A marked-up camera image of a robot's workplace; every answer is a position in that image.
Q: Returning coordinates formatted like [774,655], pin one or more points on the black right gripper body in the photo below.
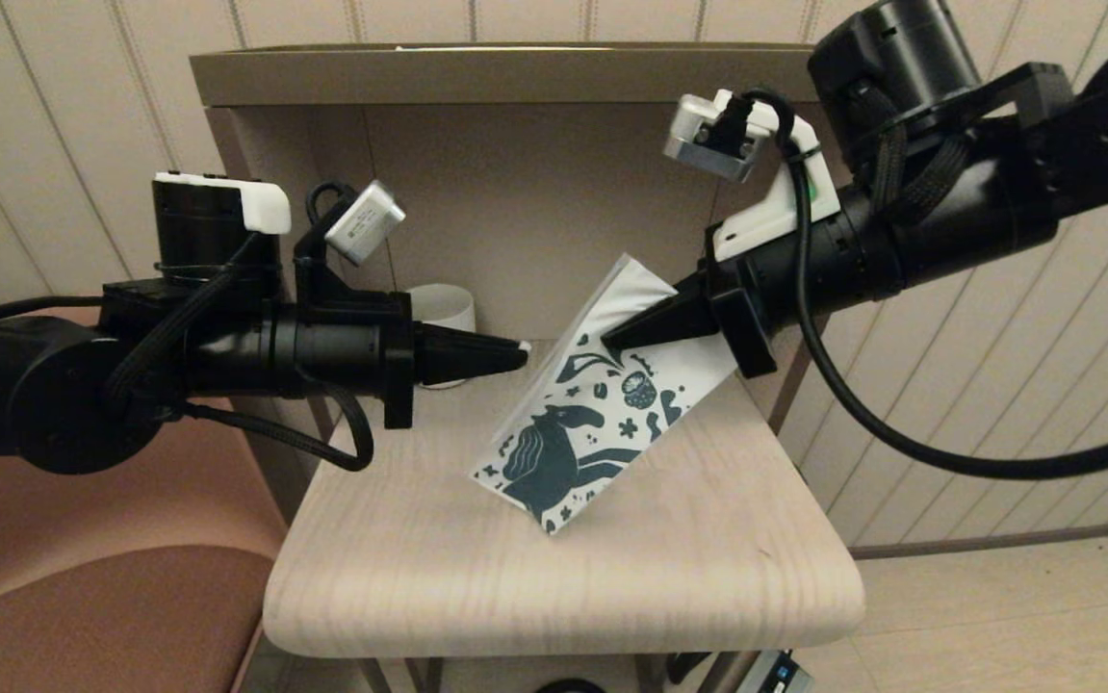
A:
[823,269]

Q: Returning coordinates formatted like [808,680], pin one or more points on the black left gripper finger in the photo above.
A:
[462,345]
[462,370]

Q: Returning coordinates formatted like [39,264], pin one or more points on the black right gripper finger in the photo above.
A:
[669,308]
[679,332]

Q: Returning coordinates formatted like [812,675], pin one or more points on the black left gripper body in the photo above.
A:
[342,351]

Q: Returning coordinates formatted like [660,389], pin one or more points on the white horse print pouch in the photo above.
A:
[573,433]

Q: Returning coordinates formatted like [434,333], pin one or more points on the white ribbed ceramic mug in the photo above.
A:
[443,306]

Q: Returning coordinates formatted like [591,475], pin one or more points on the beige wooden hutch desk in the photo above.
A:
[554,577]

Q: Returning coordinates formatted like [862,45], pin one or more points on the black round floor object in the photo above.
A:
[570,687]

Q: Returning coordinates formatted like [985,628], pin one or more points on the grey box with blue label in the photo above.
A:
[773,676]

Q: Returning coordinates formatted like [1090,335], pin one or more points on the brown upholstered chair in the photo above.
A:
[82,616]

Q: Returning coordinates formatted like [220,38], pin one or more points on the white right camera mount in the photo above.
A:
[775,221]

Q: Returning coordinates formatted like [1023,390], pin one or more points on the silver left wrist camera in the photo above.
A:
[366,223]

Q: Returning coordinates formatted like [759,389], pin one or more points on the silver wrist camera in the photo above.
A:
[366,223]
[703,140]

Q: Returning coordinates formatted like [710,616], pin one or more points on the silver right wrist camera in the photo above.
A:
[703,140]

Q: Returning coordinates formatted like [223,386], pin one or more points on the brown wall baseboard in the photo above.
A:
[1025,537]

